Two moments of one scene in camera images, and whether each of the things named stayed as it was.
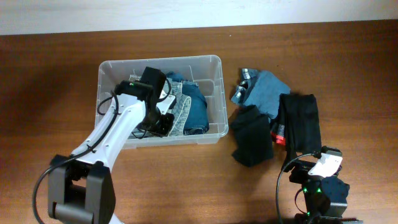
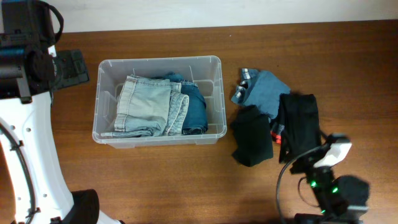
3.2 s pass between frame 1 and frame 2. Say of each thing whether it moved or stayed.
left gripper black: moved
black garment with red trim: stayed
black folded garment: stayed
